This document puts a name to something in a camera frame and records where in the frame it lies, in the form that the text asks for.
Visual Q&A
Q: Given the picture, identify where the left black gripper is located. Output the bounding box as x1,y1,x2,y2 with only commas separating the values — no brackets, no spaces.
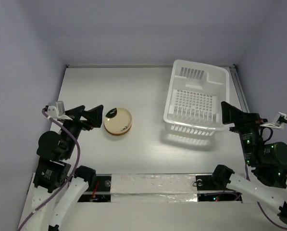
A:
61,103,104,157

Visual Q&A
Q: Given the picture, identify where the orange plate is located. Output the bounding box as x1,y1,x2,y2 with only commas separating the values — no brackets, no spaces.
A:
106,130,129,136

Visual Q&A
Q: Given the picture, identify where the beige plate with black spot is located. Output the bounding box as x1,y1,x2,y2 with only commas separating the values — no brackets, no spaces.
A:
104,107,133,133

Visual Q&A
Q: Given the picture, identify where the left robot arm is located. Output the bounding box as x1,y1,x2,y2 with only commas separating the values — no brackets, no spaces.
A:
18,101,103,231

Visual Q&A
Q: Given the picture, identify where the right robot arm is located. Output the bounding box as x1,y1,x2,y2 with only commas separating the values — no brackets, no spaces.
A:
211,101,287,231

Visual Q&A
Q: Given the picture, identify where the white plastic dish rack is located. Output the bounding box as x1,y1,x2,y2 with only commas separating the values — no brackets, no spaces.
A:
163,60,230,136

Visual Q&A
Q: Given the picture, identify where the silver foil-covered bar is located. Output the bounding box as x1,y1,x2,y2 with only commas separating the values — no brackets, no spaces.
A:
110,174,198,203

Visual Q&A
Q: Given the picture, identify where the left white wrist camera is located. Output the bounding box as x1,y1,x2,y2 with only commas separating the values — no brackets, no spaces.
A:
47,101,65,119

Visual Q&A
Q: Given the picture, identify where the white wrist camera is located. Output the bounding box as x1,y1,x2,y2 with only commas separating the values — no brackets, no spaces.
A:
264,112,287,129
47,101,65,119

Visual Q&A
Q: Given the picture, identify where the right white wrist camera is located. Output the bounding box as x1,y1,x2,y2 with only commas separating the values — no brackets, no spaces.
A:
264,112,287,129

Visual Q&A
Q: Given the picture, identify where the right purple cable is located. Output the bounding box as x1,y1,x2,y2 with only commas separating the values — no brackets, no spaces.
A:
245,119,287,229

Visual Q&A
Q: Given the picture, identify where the purple cable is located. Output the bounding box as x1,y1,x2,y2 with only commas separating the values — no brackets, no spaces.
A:
245,119,287,229
17,108,81,231

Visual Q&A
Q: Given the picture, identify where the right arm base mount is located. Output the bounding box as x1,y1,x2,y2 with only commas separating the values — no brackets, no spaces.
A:
192,175,242,202

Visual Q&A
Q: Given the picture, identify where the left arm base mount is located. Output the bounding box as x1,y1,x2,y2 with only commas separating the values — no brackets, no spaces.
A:
74,166,112,203

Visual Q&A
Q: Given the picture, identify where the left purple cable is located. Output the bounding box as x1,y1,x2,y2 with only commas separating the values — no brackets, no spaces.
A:
17,108,81,231

